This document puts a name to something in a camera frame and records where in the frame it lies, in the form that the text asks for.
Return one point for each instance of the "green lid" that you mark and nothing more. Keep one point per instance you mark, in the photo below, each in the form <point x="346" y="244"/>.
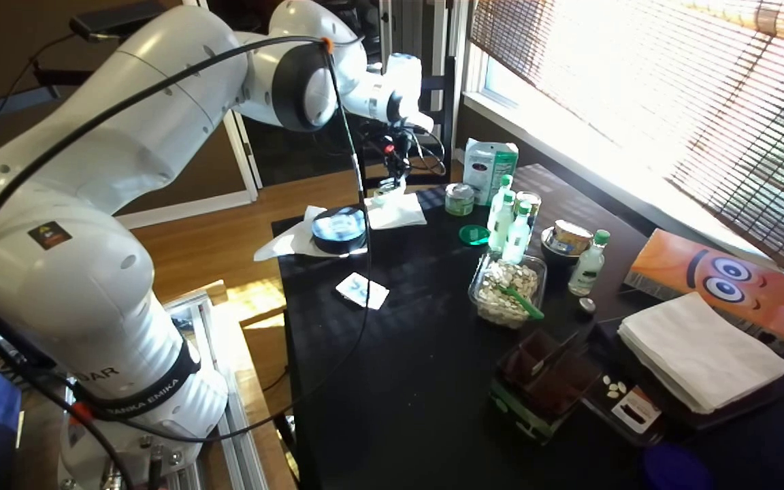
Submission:
<point x="474" y="235"/>

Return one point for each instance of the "dark bowl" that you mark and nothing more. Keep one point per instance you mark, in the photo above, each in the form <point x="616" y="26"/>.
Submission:
<point x="550" y="250"/>

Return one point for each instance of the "stack of white napkins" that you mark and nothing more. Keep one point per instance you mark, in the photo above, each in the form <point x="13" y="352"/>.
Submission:
<point x="698" y="354"/>

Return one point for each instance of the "small white packet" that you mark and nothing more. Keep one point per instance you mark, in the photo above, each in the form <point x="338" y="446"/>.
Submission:
<point x="363" y="291"/>

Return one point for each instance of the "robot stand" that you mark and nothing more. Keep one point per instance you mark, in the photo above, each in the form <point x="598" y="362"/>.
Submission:
<point x="242" y="408"/>

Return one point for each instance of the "clear container of seeds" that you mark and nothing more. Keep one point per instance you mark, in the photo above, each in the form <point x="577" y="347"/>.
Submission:
<point x="504" y="296"/>

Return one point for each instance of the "small white tissue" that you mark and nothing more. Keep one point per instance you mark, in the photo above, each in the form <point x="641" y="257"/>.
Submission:
<point x="399" y="212"/>

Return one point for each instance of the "brown divided container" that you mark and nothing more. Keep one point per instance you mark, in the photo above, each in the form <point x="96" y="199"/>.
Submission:
<point x="545" y="381"/>

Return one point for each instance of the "green plastic spoon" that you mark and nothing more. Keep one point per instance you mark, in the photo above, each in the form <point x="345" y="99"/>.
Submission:
<point x="523" y="304"/>

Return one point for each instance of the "orange book with eyes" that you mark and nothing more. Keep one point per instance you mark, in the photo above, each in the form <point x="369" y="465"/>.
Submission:
<point x="759" y="292"/>

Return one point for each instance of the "blue lid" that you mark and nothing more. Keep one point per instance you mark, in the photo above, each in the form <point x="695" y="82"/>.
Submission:
<point x="674" y="468"/>

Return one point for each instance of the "black tray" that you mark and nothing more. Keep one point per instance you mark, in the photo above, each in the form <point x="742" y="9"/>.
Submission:
<point x="719" y="415"/>

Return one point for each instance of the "small metal cap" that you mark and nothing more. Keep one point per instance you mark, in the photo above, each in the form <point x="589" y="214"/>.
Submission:
<point x="586" y="305"/>

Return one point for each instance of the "clear scrubbing brush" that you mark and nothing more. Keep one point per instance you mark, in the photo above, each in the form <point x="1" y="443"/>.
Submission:
<point x="386" y="190"/>

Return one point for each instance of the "large white tissue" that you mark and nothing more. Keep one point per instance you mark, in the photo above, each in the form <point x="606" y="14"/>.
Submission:
<point x="283" y="241"/>

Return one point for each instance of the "round black tin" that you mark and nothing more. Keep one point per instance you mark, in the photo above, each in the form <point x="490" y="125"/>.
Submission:
<point x="339" y="231"/>

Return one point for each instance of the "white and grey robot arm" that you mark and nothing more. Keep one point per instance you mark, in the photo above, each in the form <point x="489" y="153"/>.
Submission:
<point x="92" y="170"/>

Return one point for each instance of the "bamboo window blind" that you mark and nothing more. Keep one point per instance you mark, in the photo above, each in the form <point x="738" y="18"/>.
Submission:
<point x="705" y="82"/>

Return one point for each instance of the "clear bottle green cap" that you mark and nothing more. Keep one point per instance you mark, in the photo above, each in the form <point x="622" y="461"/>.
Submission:
<point x="588" y="267"/>
<point x="501" y="189"/>
<point x="517" y="238"/>
<point x="501" y="224"/>

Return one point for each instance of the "small glass jar green contents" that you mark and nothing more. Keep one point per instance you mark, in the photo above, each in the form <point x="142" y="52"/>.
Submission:
<point x="459" y="199"/>

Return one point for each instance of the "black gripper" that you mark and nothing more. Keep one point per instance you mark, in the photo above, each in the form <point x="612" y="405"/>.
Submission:
<point x="395" y="144"/>

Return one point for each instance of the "white and green carton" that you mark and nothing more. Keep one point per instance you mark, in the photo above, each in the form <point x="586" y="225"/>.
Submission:
<point x="491" y="167"/>

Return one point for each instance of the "tin can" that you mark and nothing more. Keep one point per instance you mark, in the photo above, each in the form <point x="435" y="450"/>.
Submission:
<point x="571" y="237"/>

